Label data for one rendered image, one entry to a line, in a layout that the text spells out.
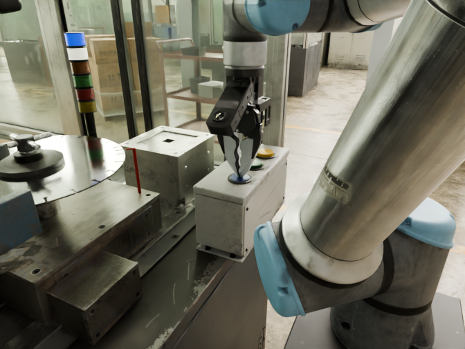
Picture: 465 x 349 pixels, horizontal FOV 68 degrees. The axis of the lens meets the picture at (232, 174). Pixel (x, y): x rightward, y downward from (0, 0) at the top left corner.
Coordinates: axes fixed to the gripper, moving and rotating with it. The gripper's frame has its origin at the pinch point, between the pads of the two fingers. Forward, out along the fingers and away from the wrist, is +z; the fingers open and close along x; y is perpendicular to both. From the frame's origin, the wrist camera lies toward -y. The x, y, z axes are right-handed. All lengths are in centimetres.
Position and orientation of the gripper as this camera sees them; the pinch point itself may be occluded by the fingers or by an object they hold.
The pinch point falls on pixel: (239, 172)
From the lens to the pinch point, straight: 67.7
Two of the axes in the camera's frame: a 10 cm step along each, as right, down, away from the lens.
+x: -9.0, -1.9, 3.9
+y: 4.3, -3.9, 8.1
